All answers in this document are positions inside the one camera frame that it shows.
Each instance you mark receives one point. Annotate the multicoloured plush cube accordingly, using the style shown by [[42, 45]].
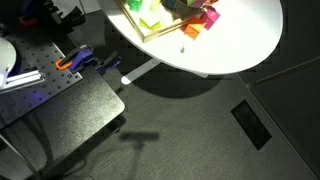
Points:
[[196, 3]]

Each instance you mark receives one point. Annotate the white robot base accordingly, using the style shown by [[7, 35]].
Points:
[[6, 60]]

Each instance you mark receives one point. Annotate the wooden tray box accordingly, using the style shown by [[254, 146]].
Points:
[[163, 30]]

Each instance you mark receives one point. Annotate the light green block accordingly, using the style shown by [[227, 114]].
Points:
[[150, 23]]

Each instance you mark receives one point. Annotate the orange block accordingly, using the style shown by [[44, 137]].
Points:
[[194, 30]]

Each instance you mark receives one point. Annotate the yellow block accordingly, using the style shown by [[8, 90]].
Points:
[[155, 5]]

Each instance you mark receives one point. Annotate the small blue block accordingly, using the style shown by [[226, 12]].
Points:
[[168, 3]]

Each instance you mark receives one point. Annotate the dark green block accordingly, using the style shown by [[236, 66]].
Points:
[[135, 4]]

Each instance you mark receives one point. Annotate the white table base leg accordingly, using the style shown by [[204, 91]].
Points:
[[140, 70]]

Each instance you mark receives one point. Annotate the black speckled platform plate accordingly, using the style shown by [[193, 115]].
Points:
[[76, 110]]

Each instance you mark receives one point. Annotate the dark rectangular floor hatch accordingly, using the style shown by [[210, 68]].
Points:
[[251, 125]]

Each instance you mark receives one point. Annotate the perforated metal breadboard plate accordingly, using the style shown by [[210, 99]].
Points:
[[40, 50]]

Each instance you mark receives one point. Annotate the silver aluminium rail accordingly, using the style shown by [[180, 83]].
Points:
[[23, 78]]

